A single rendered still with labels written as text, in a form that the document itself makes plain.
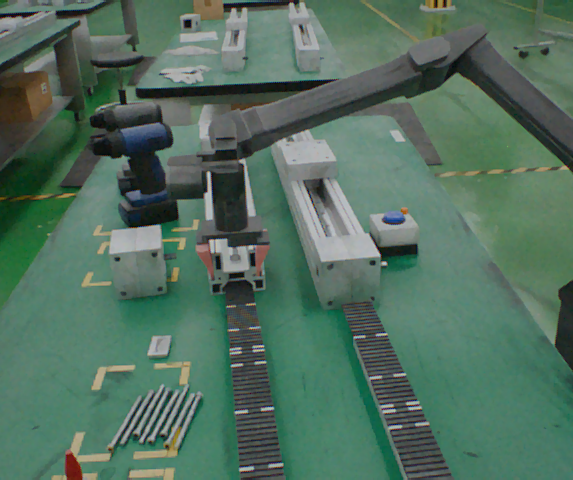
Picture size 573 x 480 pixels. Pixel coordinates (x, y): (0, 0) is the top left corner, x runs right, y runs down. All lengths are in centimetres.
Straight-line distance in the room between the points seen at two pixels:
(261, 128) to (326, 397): 44
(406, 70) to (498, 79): 16
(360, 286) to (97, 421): 47
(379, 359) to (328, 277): 21
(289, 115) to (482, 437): 58
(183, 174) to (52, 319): 35
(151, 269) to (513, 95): 69
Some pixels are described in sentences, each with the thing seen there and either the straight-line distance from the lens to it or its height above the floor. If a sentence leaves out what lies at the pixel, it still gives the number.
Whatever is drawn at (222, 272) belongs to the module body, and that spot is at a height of 82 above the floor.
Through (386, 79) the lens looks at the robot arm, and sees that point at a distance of 116.
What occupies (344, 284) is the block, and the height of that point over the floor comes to 83.
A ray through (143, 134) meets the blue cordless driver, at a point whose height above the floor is 99.
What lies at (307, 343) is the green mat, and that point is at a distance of 106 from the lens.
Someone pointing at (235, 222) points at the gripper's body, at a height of 94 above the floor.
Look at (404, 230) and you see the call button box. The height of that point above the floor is 83.
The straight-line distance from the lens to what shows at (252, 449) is 83.
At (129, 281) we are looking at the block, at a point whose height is 82.
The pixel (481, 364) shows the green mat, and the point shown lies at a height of 78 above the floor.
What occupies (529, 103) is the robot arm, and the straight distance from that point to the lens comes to 120.
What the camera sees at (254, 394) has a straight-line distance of 91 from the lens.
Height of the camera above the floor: 138
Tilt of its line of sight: 26 degrees down
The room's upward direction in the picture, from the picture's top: 3 degrees counter-clockwise
